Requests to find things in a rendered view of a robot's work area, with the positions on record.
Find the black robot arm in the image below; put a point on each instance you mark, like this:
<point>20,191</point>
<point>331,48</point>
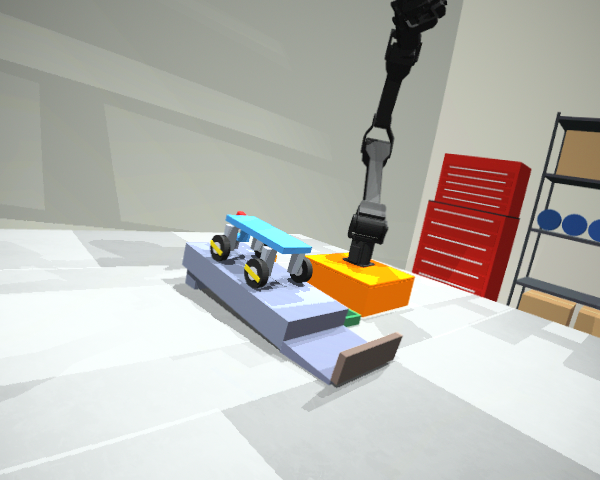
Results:
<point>369,219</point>

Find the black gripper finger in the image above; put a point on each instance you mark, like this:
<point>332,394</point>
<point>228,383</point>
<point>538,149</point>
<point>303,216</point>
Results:
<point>407,6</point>

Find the small blue wheeled trolley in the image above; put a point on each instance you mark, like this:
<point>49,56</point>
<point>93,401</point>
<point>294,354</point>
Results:
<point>267,240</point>

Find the green tray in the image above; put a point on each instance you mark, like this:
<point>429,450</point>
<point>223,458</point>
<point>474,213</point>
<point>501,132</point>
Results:
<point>352,318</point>

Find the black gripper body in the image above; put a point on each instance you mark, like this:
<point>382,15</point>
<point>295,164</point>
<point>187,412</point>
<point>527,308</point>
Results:
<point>413,23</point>

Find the light blue ramp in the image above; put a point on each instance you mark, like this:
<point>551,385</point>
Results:
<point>304,323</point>

